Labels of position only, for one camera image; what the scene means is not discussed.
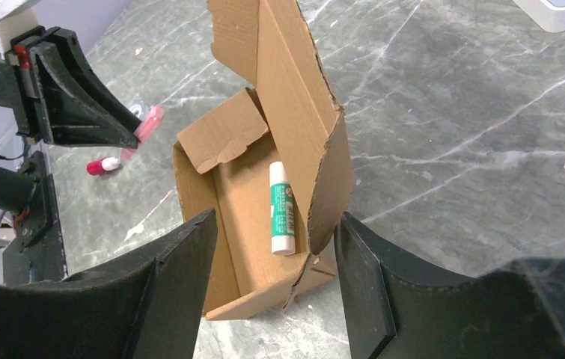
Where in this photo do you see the green white glue stick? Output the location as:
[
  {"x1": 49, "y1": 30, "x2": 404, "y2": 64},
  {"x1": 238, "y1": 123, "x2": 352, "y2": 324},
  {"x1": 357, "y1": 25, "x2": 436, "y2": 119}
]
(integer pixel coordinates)
[{"x1": 269, "y1": 162, "x2": 296, "y2": 256}]

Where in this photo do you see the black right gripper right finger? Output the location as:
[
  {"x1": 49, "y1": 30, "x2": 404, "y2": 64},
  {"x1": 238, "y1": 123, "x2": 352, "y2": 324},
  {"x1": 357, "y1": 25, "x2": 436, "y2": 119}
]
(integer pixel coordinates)
[{"x1": 335, "y1": 213, "x2": 565, "y2": 358}]

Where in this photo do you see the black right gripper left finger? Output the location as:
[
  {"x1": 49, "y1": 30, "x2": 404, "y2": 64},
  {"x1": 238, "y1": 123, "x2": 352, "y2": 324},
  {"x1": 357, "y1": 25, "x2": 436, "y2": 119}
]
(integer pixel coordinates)
[{"x1": 0, "y1": 209, "x2": 218, "y2": 358}]

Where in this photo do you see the brown cardboard paper box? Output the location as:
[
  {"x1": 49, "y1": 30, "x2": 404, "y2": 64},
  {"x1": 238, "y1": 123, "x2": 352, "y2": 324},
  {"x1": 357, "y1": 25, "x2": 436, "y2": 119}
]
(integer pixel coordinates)
[{"x1": 173, "y1": 1, "x2": 354, "y2": 321}]

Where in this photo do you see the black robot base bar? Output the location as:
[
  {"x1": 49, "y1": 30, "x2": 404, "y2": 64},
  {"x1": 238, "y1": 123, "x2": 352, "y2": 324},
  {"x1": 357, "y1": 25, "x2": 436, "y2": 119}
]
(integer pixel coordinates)
[{"x1": 2, "y1": 150, "x2": 68, "y2": 286}]

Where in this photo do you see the silver tape roll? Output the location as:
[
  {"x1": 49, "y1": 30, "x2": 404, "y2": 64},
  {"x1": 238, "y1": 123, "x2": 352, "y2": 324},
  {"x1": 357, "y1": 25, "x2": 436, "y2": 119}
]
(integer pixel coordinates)
[{"x1": 129, "y1": 103, "x2": 150, "y2": 120}]

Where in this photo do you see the pink plastic tube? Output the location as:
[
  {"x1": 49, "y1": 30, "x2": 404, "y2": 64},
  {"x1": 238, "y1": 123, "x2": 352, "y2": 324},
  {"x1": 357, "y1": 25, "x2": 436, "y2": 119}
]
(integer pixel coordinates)
[{"x1": 120, "y1": 105, "x2": 165, "y2": 161}]

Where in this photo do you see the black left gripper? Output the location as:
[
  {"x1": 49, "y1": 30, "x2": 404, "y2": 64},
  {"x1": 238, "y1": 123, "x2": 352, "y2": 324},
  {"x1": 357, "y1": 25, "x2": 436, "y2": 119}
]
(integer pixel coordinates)
[{"x1": 4, "y1": 25, "x2": 141, "y2": 149}]

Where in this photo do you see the translucent white plastic container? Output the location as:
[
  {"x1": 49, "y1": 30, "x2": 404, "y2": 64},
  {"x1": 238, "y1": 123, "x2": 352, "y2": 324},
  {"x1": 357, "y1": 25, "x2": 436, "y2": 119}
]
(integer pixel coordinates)
[{"x1": 513, "y1": 0, "x2": 565, "y2": 33}]

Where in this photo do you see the small red bottle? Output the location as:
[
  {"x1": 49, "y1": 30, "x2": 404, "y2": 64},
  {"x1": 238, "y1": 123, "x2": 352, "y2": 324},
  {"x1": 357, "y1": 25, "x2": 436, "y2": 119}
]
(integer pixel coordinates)
[{"x1": 86, "y1": 157, "x2": 121, "y2": 176}]

